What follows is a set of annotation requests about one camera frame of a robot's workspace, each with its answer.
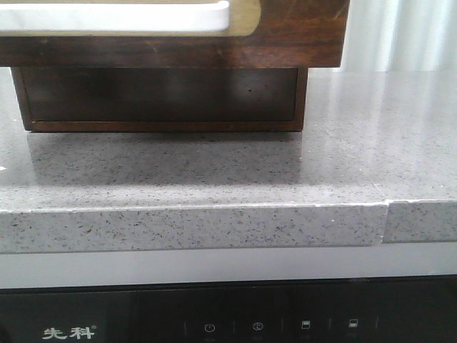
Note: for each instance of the black appliance control panel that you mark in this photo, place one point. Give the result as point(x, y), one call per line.
point(386, 309)

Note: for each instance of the dark wooden drawer cabinet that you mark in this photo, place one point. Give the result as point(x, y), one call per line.
point(36, 125)

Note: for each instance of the wooden drawer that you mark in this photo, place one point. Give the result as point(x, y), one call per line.
point(289, 34)
point(103, 94)

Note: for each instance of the white corrugated backsplash panel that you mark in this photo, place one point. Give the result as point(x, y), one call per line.
point(400, 36)

